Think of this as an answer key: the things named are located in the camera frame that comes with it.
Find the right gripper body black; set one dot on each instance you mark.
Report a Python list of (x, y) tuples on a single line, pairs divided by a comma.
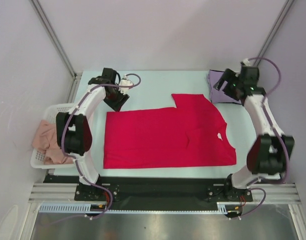
[(234, 79)]

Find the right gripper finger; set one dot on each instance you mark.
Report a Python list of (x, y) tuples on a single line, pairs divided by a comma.
[(220, 77), (227, 87)]

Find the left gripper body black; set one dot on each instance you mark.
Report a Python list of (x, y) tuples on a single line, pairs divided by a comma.
[(116, 99)]

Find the red t shirt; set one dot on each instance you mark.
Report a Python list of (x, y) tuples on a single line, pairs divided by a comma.
[(190, 134)]

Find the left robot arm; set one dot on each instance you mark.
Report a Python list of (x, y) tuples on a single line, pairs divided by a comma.
[(73, 127)]

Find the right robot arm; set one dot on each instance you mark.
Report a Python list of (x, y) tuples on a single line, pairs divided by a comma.
[(268, 160)]

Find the folded purple t shirt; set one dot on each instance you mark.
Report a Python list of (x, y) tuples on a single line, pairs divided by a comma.
[(218, 96)]

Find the pink t shirt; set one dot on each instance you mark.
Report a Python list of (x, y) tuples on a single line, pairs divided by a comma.
[(45, 141)]

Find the white plastic laundry basket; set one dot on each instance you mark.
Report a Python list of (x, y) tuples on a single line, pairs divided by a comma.
[(49, 115)]

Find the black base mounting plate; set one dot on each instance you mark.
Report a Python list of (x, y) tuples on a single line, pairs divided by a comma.
[(160, 194)]

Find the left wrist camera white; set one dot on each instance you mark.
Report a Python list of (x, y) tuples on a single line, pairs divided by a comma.
[(125, 85)]

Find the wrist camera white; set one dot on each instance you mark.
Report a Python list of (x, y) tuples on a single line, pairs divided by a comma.
[(125, 85), (244, 63)]

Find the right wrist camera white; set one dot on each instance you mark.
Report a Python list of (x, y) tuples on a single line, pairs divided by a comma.
[(244, 63)]

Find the left aluminium frame post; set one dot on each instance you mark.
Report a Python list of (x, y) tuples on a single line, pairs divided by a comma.
[(46, 23)]

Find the aluminium frame post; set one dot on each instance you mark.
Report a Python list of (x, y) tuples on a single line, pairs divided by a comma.
[(46, 23), (285, 10)]

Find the right aluminium frame post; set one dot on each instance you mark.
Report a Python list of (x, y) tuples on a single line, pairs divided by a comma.
[(285, 10)]

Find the aluminium rail front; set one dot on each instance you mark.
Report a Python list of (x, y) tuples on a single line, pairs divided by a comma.
[(67, 192)]

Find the white slotted cable duct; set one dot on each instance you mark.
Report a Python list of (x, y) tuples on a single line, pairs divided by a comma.
[(87, 208)]

